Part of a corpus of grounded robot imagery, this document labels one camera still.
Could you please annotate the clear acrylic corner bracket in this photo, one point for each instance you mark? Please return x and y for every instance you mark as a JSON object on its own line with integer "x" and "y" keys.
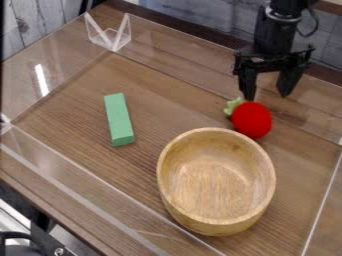
{"x": 108, "y": 38}

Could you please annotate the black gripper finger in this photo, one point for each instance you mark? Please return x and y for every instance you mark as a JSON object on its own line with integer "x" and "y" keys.
{"x": 247, "y": 82}
{"x": 290, "y": 75}

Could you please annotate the wooden bowl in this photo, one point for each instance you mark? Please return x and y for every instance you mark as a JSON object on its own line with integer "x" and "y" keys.
{"x": 217, "y": 181}

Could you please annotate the green rectangular block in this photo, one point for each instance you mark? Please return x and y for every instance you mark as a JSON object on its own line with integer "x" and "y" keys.
{"x": 119, "y": 120}

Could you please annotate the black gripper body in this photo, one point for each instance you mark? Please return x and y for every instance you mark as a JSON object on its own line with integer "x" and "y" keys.
{"x": 273, "y": 48}

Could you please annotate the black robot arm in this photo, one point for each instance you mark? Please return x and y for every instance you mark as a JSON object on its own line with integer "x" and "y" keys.
{"x": 307, "y": 25}

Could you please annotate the clear acrylic tray walls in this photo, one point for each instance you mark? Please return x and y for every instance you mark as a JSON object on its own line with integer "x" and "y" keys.
{"x": 98, "y": 188}

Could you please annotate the red plush strawberry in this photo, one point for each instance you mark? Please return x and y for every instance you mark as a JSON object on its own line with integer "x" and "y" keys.
{"x": 250, "y": 117}

